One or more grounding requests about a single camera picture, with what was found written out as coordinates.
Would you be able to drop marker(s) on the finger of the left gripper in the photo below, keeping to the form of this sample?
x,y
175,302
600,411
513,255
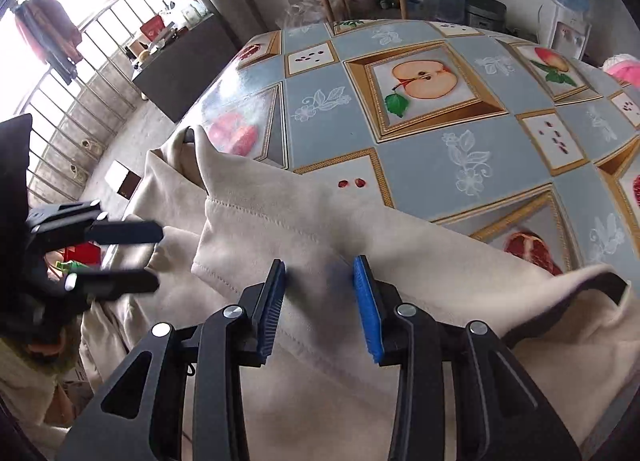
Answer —
x,y
124,232
110,284

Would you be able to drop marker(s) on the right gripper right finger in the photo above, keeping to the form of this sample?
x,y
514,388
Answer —
x,y
458,380

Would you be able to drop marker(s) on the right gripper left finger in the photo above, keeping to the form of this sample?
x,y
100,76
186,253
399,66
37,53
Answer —
x,y
137,414

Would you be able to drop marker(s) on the cream zip-up jacket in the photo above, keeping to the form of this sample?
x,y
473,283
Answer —
x,y
320,396

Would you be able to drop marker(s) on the cream sleeve left forearm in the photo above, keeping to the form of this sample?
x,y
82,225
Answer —
x,y
28,394

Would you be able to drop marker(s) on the hanging red clothes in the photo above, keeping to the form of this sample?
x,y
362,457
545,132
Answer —
x,y
52,36

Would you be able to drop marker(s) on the person's left hand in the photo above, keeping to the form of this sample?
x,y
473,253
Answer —
x,y
57,353

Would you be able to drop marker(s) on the small cardboard box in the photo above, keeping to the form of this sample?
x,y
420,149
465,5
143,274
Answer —
x,y
121,180

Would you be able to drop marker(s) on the metal window railing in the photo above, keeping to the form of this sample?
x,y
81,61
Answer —
x,y
80,128

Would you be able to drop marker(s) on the dark grey cabinet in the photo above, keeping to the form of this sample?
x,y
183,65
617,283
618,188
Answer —
x,y
175,77

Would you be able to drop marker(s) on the fruit pattern bed sheet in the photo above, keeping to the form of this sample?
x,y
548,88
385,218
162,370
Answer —
x,y
497,138

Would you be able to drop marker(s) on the white plastic bag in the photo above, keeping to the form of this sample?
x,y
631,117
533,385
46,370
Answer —
x,y
299,17

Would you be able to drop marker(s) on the pink floral blanket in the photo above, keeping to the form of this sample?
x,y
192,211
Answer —
x,y
624,68

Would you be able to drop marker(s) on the white water dispenser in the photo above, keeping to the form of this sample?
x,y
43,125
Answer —
x,y
569,32

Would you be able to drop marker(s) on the black rice cooker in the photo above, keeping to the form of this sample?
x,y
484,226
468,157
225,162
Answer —
x,y
485,14

